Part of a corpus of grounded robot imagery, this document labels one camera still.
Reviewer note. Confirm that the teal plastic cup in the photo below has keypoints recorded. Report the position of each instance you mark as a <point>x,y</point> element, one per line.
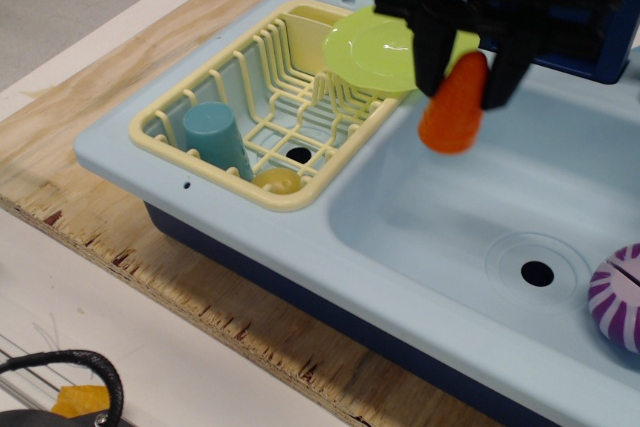
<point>211,129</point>

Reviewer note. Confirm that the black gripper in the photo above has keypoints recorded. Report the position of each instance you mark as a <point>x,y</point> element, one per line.
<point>538,27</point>

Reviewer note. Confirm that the black device base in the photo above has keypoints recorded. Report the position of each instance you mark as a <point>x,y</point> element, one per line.
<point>36,418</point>

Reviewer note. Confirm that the plywood board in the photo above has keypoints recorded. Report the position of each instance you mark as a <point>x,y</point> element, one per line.
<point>82,266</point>

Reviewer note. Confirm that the orange toy carrot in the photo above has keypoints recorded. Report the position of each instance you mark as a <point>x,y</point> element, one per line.
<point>453,117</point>

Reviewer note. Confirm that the purple white striped ball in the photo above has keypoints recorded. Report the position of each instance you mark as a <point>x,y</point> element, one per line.
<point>613,298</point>

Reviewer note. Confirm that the yellow dish rack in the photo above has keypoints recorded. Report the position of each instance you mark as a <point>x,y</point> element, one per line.
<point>291,111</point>

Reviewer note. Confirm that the light blue toy sink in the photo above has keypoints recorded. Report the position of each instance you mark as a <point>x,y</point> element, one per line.
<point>471,271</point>

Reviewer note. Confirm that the yellow tape piece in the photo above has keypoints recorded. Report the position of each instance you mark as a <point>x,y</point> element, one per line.
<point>76,401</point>

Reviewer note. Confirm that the yellow round toy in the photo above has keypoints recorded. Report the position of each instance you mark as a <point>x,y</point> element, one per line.
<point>280,181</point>

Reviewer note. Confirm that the green plastic plate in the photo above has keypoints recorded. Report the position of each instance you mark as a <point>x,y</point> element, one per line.
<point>372,51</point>

